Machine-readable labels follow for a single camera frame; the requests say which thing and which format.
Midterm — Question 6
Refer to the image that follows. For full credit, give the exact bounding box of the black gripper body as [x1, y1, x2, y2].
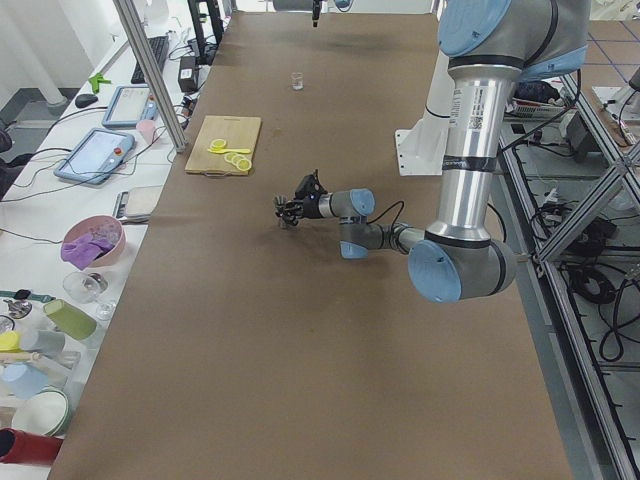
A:
[294, 194, 323, 219]

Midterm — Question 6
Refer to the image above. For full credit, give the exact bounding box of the small clear glass cup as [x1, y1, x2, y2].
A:
[291, 72, 304, 91]

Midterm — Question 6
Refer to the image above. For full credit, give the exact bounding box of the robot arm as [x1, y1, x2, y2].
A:
[274, 1, 591, 303]

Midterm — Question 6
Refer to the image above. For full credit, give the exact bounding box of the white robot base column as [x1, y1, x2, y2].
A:
[395, 51, 454, 176]

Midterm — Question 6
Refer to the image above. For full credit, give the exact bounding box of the pink plastic cup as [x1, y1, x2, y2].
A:
[136, 119, 156, 145]

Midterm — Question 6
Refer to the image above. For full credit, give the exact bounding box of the green plastic cup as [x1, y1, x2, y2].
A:
[43, 299, 97, 341]

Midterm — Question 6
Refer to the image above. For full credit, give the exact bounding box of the light blue cup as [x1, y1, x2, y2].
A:
[1, 363, 49, 399]

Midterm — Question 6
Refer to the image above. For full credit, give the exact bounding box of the red cup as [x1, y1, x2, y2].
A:
[1, 428, 63, 466]

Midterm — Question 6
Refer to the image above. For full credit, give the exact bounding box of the lemon slice stack lower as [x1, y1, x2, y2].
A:
[224, 152, 252, 172]

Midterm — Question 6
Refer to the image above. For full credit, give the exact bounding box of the bamboo cutting board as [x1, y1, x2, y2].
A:
[185, 115, 262, 176]

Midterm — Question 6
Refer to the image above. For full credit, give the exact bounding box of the yellow plastic knife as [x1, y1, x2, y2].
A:
[207, 148, 252, 154]

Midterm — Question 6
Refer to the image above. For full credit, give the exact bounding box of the lemon slice on board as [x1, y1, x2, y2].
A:
[209, 139, 227, 151]

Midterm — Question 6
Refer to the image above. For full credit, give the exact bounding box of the blue teach pendant far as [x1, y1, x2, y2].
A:
[102, 84, 158, 129]

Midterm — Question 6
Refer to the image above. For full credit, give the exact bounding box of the blue teach pendant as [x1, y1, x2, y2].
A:
[54, 128, 136, 185]
[102, 84, 158, 129]

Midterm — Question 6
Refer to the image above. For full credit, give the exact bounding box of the pink bowl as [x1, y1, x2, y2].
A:
[60, 215, 126, 270]

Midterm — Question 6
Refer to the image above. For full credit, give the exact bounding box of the blue teach pendant near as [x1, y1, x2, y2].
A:
[54, 128, 136, 185]

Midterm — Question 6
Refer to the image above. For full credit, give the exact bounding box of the black keyboard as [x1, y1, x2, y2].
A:
[130, 35, 170, 85]

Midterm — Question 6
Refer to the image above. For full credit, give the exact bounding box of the purple cloth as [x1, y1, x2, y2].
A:
[60, 233, 115, 270]

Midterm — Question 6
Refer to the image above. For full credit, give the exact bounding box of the clear wine glass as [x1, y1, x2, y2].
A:
[62, 271, 117, 321]

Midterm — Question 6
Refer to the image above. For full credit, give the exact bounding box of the black computer mouse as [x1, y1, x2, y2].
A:
[74, 93, 98, 109]

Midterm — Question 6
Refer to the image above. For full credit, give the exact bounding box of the white green bowl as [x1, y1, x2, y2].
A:
[11, 388, 71, 436]

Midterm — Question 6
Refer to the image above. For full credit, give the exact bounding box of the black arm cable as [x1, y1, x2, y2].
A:
[367, 200, 406, 226]

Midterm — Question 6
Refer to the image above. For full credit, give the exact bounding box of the aluminium frame post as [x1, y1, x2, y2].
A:
[113, 0, 187, 153]

